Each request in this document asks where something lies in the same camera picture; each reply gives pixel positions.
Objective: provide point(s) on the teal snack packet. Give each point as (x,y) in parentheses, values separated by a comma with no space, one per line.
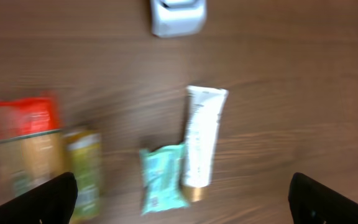
(161,170)

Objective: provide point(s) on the white barcode scanner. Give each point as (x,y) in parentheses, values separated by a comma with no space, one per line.
(177,18)

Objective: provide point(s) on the green snack bar wrapper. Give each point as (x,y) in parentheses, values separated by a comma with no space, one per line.
(83,151)

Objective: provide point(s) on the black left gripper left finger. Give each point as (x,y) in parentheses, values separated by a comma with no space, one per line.
(51,202)

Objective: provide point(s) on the white shampoo tube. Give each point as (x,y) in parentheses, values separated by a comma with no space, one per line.
(202,128)

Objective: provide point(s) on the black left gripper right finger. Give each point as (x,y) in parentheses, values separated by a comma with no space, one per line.
(314,203)

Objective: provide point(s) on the orange spaghetti pack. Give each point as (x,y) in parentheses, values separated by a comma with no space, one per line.
(31,149)

